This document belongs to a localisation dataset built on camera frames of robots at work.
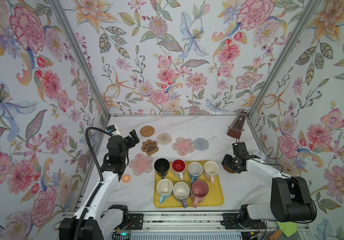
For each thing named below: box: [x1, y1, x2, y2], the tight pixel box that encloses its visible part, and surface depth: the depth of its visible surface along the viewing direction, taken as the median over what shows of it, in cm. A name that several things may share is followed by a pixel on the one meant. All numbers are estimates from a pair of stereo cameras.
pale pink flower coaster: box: [129, 153, 153, 176], surface depth 97 cm
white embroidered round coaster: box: [156, 132, 172, 145], surface depth 109 cm
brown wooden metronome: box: [227, 111, 248, 139], surface depth 106 cm
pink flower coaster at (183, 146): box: [172, 137, 195, 157], surface depth 106 cm
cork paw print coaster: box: [141, 139, 159, 156], surface depth 103 cm
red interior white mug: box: [171, 158, 187, 181], surface depth 88 cm
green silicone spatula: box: [269, 221, 298, 240], surface depth 73 cm
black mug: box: [154, 158, 170, 180], surface depth 87 cm
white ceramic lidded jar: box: [257, 150, 266, 161], surface depth 95 cm
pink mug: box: [190, 179, 209, 208], surface depth 77 cm
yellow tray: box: [154, 161, 224, 208], surface depth 83 cm
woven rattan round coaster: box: [140, 125, 155, 137], surface depth 113 cm
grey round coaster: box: [193, 137, 210, 151], surface depth 106 cm
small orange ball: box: [121, 174, 131, 184], surface depth 90 cm
